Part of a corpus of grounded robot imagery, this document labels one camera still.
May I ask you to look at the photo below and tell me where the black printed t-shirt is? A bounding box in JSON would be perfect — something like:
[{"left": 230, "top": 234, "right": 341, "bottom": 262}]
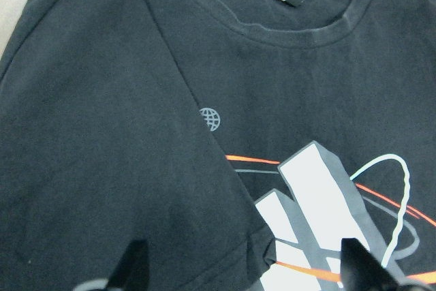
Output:
[{"left": 1, "top": 0, "right": 435, "bottom": 290}]

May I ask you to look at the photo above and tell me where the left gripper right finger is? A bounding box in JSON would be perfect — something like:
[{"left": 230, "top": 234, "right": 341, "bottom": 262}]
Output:
[{"left": 340, "top": 238, "right": 409, "bottom": 291}]

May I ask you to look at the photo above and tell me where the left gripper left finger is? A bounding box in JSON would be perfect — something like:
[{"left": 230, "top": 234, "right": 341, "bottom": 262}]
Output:
[{"left": 106, "top": 240, "right": 149, "bottom": 291}]

